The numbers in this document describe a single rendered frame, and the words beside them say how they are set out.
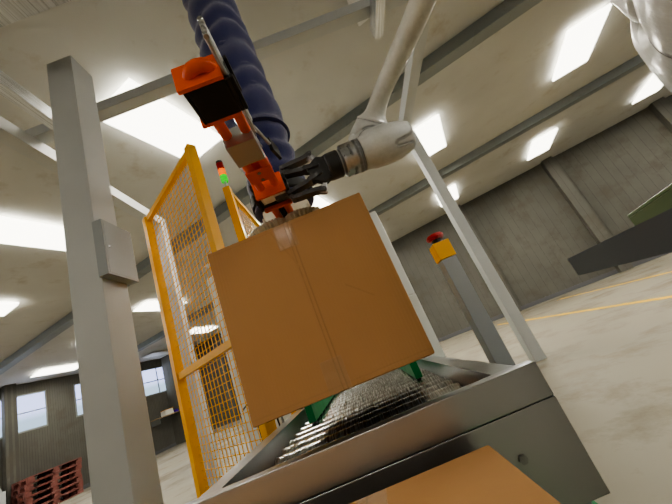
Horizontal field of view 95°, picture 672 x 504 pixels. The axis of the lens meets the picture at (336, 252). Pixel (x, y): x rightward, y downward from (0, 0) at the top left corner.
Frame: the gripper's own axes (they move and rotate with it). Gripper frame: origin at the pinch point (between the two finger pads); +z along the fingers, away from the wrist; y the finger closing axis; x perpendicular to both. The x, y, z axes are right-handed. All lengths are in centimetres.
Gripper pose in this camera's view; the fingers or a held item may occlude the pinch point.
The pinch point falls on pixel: (271, 190)
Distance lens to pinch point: 86.7
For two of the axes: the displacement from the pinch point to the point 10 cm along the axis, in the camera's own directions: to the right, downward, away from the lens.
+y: 3.7, 8.8, -3.1
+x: 1.0, 3.0, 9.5
